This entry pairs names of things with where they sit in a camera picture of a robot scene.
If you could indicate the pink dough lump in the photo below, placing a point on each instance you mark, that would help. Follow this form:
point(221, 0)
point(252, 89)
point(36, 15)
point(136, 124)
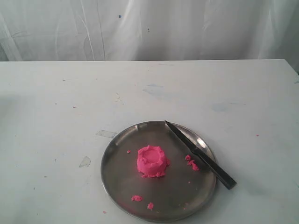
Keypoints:
point(152, 161)

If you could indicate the black kitchen knife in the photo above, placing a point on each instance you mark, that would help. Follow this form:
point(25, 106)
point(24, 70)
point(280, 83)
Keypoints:
point(224, 177)

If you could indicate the clear tape piece upper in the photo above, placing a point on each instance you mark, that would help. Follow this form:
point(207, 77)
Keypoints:
point(106, 134)

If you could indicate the clear tape piece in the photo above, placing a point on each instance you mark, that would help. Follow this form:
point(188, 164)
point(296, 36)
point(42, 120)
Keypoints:
point(85, 162)
point(106, 134)

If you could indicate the round steel plate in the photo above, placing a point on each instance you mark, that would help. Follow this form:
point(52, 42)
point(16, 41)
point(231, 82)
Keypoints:
point(176, 195)

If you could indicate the pink crumb cluster right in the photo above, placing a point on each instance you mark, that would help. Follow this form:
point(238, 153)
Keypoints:
point(191, 162)

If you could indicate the clear tape piece lower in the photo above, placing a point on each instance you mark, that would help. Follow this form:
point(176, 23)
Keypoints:
point(85, 162)

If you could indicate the pink crumb front left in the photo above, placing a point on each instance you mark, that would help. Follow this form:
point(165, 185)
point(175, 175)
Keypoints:
point(136, 198)

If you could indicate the pink crumb front middle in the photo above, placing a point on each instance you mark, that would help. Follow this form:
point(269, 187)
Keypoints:
point(150, 206)

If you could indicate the white backdrop curtain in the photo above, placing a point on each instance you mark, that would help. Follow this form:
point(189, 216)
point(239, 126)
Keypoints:
point(113, 30)

